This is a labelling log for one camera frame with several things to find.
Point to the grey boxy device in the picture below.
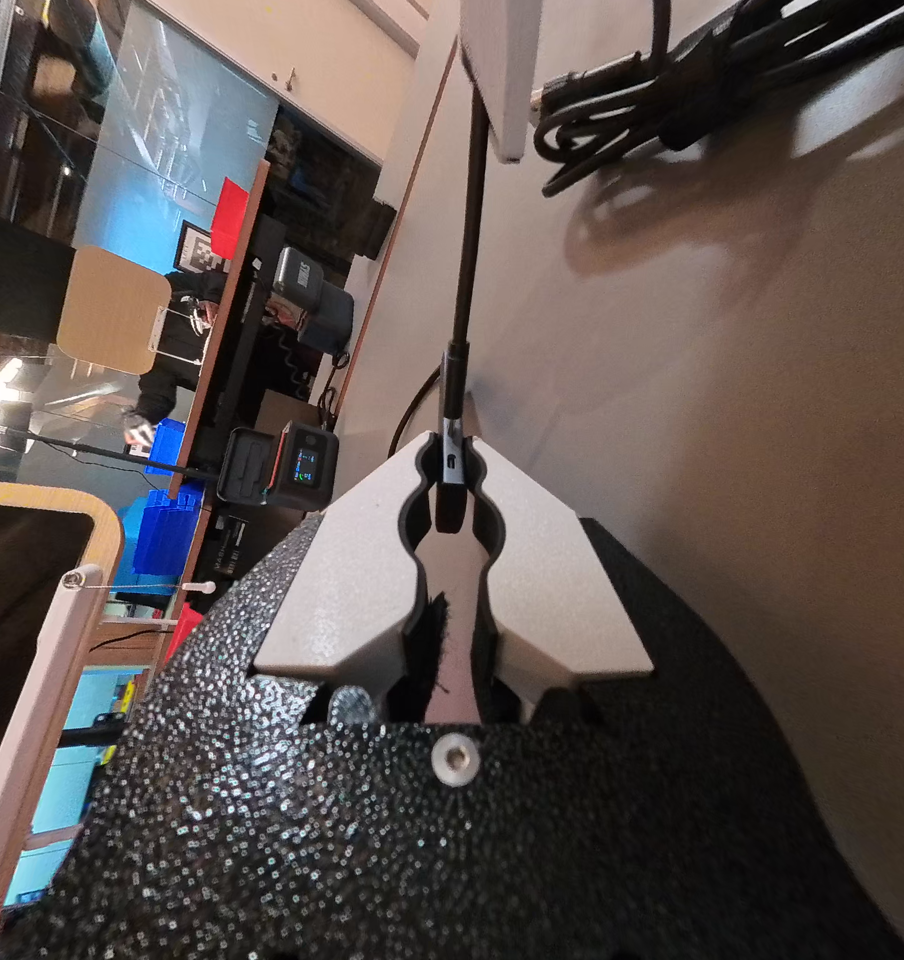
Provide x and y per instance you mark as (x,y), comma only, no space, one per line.
(332,315)

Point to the black wall box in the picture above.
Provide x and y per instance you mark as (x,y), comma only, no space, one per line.
(377,229)

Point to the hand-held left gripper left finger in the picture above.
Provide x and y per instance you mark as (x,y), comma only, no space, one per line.
(332,592)

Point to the wooden framed dark panel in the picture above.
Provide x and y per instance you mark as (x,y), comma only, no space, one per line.
(110,547)

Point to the wooden-edged desk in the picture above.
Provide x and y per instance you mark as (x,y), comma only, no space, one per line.
(234,337)

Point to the thin black rod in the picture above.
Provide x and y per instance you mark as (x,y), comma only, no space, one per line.
(84,448)

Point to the black and white printed tag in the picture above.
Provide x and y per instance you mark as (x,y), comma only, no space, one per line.
(200,251)

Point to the red plastic part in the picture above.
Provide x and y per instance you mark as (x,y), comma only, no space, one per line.
(185,630)

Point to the wooden chair back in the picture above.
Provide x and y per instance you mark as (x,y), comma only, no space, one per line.
(114,311)

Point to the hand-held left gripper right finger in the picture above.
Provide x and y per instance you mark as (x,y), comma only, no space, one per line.
(564,600)

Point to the blue storage bin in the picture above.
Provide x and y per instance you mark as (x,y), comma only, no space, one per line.
(166,446)

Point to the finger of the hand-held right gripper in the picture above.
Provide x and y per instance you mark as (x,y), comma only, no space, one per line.
(504,67)

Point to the slim grey usb hub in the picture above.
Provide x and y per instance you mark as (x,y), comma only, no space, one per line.
(452,469)

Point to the red sheet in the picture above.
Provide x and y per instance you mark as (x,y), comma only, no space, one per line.
(230,214)

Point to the stack of blue bins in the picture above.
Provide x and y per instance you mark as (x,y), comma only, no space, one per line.
(159,532)

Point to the white pole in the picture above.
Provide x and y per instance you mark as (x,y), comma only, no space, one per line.
(46,712)

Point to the black device with small screen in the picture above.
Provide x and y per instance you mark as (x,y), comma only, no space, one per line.
(245,465)

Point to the brown cardboard box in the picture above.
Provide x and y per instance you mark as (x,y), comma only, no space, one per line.
(290,409)

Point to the black monitor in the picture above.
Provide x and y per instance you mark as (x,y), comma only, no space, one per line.
(16,277)

